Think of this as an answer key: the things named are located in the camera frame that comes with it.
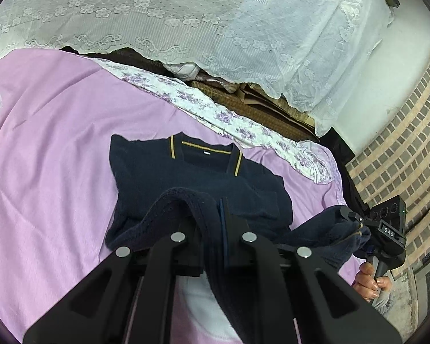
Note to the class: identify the flat cardboard sheets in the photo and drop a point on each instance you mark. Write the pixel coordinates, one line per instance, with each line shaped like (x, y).
(268, 98)

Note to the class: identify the white lace cover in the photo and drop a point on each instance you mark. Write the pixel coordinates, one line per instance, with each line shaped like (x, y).
(200, 18)

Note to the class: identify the navy knit cardigan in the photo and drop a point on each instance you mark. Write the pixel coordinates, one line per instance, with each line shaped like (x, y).
(215, 182)

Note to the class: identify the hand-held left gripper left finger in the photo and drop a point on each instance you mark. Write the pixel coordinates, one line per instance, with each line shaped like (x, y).
(172, 249)

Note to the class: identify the person's right hand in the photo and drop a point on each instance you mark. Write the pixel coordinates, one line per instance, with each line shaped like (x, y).
(367, 283)

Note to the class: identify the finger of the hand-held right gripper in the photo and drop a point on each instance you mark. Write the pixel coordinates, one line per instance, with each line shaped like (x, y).
(349, 218)
(368, 249)

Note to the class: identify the white floral quilt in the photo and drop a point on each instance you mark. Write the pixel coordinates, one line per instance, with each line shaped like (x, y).
(200, 104)

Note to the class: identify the purple bedsheet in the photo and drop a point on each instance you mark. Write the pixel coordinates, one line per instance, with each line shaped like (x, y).
(57, 150)

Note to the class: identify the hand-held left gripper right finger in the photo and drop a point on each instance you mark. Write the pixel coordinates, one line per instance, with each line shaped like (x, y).
(236, 231)

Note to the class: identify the dark brown blanket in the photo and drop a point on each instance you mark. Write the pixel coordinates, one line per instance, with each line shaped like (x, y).
(129, 57)

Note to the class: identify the black cloth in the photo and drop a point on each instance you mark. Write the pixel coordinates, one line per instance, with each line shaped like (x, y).
(340, 150)

